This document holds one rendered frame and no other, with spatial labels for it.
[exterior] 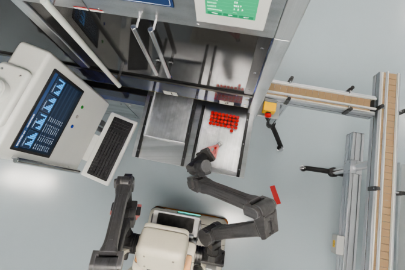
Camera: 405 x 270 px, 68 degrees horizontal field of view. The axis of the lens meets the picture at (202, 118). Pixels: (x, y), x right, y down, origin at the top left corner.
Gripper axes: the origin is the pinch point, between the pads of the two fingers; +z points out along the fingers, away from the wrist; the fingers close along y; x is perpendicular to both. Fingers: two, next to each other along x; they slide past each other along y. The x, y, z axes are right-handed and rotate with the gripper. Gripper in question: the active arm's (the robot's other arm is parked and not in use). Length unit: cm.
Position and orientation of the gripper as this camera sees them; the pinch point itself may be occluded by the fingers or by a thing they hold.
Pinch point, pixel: (216, 146)
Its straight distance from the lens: 150.9
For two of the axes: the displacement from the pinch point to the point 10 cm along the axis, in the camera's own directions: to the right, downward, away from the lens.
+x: 5.7, 8.2, 0.8
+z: 6.3, -5.0, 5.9
